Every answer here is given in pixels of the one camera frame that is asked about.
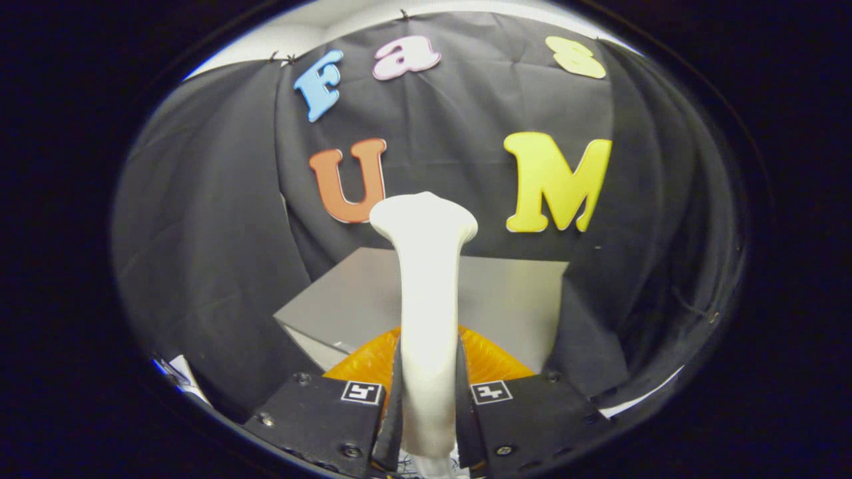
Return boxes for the grey cabinet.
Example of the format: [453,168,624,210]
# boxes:
[273,247,570,373]

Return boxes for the white garment steamer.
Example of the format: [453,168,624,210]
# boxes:
[369,192,479,479]

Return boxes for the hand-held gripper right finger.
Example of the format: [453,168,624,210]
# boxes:
[455,325,613,474]

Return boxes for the black backdrop cloth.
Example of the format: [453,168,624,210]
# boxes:
[113,10,743,423]

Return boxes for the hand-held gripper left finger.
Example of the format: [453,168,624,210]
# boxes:
[243,325,405,478]

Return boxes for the white paper sheet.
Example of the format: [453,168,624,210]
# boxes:
[153,354,210,405]

